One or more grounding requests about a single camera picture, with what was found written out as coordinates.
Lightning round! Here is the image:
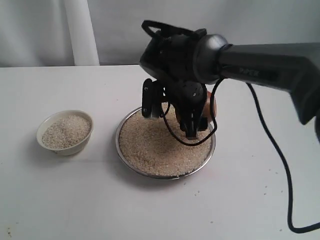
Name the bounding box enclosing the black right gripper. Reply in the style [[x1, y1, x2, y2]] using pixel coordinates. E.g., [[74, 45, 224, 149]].
[[164, 81, 208, 140]]

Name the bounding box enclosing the brown wooden cup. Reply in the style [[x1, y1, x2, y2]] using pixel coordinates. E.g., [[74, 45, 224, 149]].
[[200, 91, 217, 123]]

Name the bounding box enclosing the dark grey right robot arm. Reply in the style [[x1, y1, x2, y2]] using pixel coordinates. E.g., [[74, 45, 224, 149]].
[[140, 26, 320, 139]]

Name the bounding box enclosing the rice heap on plate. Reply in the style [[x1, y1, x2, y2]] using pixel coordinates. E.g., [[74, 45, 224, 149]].
[[118, 103, 213, 176]]

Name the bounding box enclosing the rice in white bowl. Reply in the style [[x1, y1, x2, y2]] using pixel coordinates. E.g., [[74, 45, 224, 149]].
[[42, 115, 92, 150]]

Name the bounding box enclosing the white ceramic bowl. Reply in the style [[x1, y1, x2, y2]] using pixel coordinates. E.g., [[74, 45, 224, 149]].
[[36, 109, 94, 156]]

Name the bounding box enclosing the round steel plate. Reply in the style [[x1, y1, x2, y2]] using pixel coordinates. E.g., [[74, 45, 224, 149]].
[[115, 106, 217, 179]]

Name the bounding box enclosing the white backdrop curtain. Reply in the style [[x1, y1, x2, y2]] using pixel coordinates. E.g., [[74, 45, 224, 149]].
[[0, 0, 320, 67]]

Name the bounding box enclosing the black camera cable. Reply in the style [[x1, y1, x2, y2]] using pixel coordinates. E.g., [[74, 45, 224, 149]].
[[141, 19, 320, 228]]

